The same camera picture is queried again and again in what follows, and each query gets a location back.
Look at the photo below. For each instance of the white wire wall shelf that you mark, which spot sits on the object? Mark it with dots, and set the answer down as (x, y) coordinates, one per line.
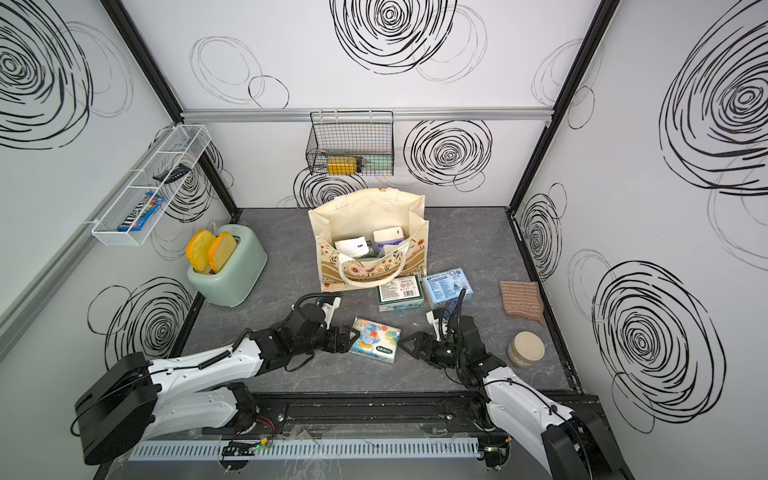
(179, 144)

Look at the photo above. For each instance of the beige round disc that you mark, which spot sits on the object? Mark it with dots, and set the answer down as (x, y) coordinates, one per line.
(526, 349)

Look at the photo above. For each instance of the mint green toaster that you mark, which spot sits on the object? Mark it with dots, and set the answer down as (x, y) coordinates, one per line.
(233, 284)

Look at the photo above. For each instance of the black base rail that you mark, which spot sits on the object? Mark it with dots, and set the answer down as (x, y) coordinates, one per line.
(453, 410)

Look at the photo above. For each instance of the floral canvas tote bag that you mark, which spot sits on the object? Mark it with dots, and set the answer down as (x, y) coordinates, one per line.
(369, 237)

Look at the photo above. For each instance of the green item in basket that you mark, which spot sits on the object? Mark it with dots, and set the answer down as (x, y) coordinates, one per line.
(377, 165)

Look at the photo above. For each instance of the right yellow toast slice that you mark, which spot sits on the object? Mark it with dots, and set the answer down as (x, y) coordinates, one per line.
(221, 251)

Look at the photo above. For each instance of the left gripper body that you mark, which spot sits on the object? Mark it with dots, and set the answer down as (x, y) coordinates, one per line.
(331, 340)

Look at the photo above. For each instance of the yellow toast slice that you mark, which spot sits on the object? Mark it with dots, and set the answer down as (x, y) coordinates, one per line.
(221, 251)
(197, 250)

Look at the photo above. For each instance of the black remote on shelf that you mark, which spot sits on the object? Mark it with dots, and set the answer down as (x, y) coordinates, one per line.
(172, 175)

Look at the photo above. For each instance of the blue candy packet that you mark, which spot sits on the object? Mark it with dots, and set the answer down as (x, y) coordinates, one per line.
(142, 212)

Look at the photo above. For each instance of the floral tissue pack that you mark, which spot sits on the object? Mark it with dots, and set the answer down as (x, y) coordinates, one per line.
(376, 340)

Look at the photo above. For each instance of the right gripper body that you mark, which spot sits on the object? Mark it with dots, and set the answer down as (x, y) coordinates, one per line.
(445, 352)

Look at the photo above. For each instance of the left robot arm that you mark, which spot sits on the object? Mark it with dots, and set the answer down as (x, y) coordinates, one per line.
(139, 399)

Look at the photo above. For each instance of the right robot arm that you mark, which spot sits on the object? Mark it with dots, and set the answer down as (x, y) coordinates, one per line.
(568, 443)

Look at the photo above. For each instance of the left yellow toast slice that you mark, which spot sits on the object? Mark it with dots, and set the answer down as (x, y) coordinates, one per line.
(197, 250)

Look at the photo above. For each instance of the light blue tissue pack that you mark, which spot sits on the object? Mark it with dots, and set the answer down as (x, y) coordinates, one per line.
(357, 247)

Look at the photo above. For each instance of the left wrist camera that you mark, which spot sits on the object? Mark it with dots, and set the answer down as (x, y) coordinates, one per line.
(329, 304)

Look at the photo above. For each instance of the purple tissue pack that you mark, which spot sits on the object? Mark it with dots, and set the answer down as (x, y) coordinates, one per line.
(391, 236)

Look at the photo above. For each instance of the green white tissue pack under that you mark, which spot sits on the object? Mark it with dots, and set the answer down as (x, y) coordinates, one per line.
(401, 293)

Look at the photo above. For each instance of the grey slotted cable duct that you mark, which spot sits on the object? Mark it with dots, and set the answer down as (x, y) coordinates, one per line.
(307, 449)

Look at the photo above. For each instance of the blue labelled tissue pack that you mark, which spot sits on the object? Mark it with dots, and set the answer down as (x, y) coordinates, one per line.
(442, 290)

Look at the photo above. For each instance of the black wire wall basket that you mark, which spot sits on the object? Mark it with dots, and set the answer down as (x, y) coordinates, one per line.
(348, 133)

